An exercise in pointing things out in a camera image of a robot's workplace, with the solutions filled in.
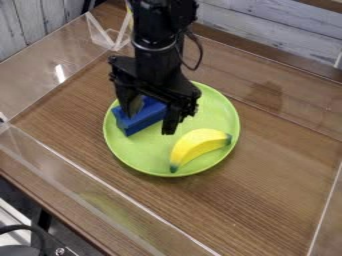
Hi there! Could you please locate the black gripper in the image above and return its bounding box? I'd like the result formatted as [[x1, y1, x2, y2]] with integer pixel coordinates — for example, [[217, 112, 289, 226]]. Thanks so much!
[[109, 56, 202, 135]]

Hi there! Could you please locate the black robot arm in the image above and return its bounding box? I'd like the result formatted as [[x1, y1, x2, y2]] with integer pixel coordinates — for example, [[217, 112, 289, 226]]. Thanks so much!
[[109, 0, 202, 135]]

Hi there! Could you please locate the green round plate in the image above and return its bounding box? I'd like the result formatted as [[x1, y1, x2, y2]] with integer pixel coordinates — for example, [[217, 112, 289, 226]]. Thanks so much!
[[103, 82, 241, 177]]

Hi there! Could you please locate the yellow toy banana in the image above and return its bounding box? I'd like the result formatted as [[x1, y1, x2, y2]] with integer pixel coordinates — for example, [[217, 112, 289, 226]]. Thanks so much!
[[170, 128, 233, 173]]

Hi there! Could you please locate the yellow labelled tin can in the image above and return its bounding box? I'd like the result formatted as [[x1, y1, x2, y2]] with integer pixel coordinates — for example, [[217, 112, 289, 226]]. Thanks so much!
[[126, 0, 134, 21]]

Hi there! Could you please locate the black cable loop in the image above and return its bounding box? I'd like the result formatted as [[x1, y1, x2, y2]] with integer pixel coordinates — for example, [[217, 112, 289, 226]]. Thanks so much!
[[178, 29, 205, 72]]

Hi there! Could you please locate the clear acrylic corner bracket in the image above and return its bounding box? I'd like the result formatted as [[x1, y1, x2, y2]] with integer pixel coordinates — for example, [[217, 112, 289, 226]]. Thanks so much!
[[86, 12, 133, 52]]

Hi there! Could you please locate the clear acrylic front wall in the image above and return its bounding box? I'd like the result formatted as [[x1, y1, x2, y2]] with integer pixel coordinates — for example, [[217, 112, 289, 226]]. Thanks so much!
[[0, 123, 221, 256]]

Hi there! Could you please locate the black curved cable bottom-left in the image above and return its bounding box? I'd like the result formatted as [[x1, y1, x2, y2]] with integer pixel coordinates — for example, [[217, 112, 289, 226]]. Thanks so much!
[[0, 223, 49, 256]]

